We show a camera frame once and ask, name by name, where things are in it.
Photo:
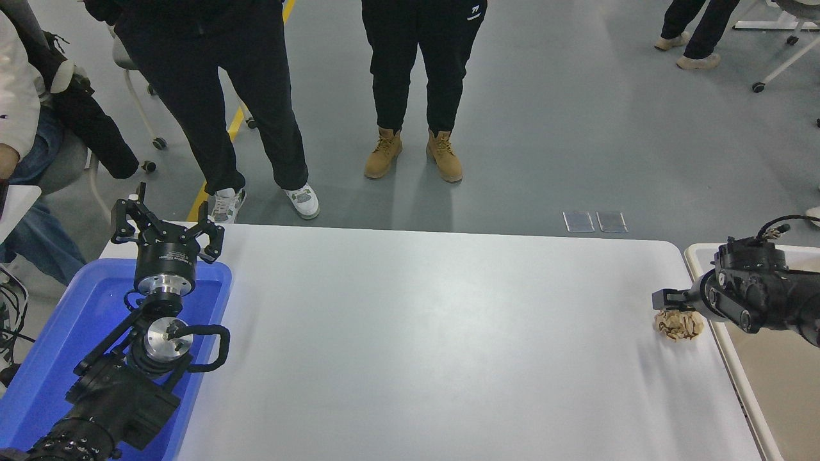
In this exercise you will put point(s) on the seated person's hand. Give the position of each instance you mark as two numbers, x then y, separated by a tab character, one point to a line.
8	161

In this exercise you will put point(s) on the standing person with tan boots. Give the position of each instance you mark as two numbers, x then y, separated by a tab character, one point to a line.
416	64

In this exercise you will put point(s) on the black jacket on chair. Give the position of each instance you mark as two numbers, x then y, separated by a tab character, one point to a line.
90	121

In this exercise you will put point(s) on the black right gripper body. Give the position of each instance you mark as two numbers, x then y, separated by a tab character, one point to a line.
706	296

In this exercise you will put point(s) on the seated person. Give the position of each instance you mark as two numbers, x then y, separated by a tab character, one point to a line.
16	96

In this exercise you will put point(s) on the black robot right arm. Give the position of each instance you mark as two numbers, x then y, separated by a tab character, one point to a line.
775	301

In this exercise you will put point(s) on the white writing board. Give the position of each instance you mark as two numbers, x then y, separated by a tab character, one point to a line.
16	205

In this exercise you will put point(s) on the grey wheeled chair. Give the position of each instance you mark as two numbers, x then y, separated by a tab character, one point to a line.
64	166

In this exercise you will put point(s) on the person with beige shoes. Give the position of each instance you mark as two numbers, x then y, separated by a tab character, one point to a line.
701	25

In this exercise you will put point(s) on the tan paper ball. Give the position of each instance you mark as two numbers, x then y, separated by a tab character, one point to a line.
678	326

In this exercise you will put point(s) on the blue plastic tray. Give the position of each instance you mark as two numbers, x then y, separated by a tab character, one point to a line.
70	320

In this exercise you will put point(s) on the white-legged wheeled chair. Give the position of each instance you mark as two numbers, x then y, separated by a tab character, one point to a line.
791	61

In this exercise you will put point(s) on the standing person with white shoes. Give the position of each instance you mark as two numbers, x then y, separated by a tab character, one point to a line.
192	83

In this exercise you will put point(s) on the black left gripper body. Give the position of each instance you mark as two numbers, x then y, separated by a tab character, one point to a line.
165	255

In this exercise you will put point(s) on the large pale bin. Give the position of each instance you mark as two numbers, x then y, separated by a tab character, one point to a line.
775	397

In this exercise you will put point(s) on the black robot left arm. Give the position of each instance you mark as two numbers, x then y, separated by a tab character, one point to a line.
109	397

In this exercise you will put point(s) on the metal floor plate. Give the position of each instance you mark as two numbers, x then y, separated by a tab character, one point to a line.
578	221
612	221

